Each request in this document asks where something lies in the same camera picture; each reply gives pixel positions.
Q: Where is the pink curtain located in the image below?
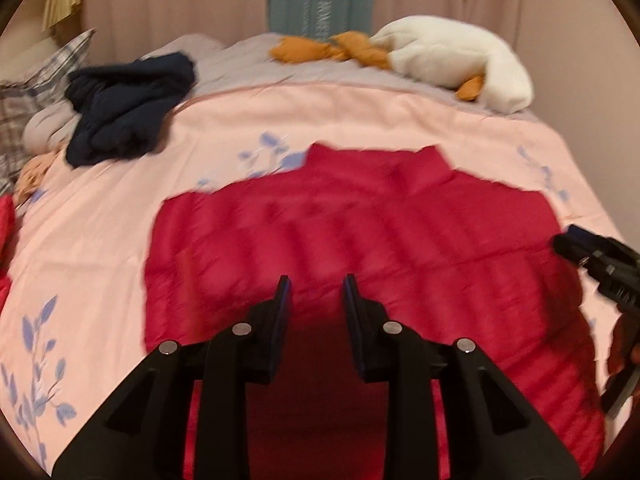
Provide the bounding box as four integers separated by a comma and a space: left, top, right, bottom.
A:
80, 0, 640, 131

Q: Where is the pink floral bedspread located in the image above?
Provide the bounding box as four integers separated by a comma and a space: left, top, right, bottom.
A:
0, 80, 631, 466

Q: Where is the plaid pillow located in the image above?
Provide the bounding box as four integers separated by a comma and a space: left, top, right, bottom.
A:
0, 28, 96, 196

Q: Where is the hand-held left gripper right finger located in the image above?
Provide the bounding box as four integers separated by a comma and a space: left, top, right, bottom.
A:
342, 274, 583, 480

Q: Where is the person's right hand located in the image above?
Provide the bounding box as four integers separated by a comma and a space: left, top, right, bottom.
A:
607, 317, 639, 376

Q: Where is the navy blue garment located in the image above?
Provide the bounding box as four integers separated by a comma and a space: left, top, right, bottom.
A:
65, 52, 197, 170

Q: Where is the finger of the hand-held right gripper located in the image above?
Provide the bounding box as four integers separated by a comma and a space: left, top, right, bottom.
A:
562, 224, 603, 250
552, 235, 597, 270

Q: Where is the grey cushion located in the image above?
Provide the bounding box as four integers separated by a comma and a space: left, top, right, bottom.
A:
22, 100, 83, 153

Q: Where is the blue-grey curtain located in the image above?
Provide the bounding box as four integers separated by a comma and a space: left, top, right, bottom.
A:
267, 0, 378, 41

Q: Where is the light red puffer jacket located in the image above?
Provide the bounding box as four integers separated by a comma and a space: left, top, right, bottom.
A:
0, 195, 17, 306

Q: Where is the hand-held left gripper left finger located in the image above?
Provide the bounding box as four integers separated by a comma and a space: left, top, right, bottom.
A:
52, 275, 293, 480

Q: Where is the grey quilt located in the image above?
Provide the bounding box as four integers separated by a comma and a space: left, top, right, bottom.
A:
140, 32, 541, 121

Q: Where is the white goose plush toy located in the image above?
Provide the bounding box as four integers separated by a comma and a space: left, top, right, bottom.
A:
270, 15, 535, 113

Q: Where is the peach plush doll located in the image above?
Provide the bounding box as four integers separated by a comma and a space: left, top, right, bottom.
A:
12, 152, 61, 208

